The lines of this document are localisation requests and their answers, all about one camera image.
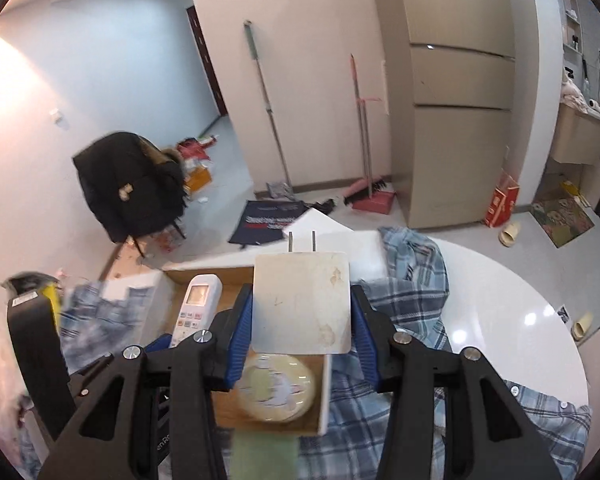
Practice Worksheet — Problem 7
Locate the white remote control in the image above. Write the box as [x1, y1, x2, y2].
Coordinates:
[170, 274, 223, 348]

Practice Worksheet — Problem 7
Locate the white power adapter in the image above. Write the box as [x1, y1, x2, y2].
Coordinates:
[251, 232, 352, 356]

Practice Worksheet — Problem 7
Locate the yellow bag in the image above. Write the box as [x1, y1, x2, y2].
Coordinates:
[42, 281, 62, 328]

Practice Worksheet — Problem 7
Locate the grey pouch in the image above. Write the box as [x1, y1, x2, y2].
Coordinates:
[1, 271, 59, 296]

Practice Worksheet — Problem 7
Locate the blue plaid shirt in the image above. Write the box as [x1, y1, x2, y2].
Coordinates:
[8, 228, 591, 479]

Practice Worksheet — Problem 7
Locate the cardboard box tray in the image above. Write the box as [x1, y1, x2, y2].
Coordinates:
[151, 264, 334, 437]

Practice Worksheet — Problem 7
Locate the chair with black jacket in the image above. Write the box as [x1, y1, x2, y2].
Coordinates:
[72, 131, 186, 244]

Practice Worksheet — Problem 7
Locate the yellow slipper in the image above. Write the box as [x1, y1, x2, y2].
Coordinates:
[498, 221, 521, 247]

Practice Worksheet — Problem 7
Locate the dark floor bag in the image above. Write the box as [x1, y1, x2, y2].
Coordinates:
[228, 200, 309, 247]

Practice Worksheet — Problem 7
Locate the red paper bag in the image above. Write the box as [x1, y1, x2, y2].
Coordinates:
[483, 171, 519, 228]

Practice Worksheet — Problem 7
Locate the red dustpan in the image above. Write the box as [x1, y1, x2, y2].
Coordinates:
[352, 190, 396, 214]

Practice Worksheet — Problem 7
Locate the patterned doormat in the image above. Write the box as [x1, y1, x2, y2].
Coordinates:
[530, 196, 594, 248]

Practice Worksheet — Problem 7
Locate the beige sink cabinet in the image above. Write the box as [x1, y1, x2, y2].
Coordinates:
[550, 103, 600, 166]

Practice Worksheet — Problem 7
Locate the dark wooden door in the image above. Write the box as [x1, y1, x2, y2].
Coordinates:
[186, 6, 228, 116]

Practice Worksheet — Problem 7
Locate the beige refrigerator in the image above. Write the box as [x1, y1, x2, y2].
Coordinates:
[375, 0, 515, 229]

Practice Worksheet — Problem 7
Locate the wall light switch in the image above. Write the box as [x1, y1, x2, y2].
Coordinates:
[50, 108, 69, 130]

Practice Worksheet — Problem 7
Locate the green handled mop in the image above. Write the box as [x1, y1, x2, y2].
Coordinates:
[242, 20, 294, 200]

